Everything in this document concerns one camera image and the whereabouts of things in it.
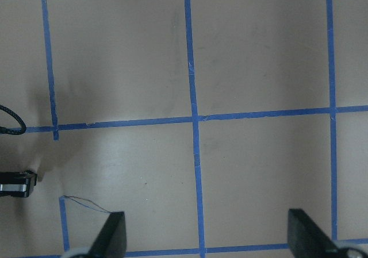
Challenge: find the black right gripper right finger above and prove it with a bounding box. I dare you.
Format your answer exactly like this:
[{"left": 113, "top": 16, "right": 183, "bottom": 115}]
[{"left": 287, "top": 208, "right": 368, "bottom": 258}]

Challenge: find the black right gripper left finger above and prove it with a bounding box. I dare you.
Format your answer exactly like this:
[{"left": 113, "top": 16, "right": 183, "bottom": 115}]
[{"left": 62, "top": 211, "right": 127, "bottom": 258}]

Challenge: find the left arm gripper black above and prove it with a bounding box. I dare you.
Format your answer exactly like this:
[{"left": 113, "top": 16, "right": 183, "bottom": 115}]
[{"left": 1, "top": 170, "right": 37, "bottom": 198}]

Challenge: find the black braided cable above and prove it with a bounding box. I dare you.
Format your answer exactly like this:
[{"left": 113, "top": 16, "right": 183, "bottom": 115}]
[{"left": 0, "top": 104, "right": 27, "bottom": 136}]

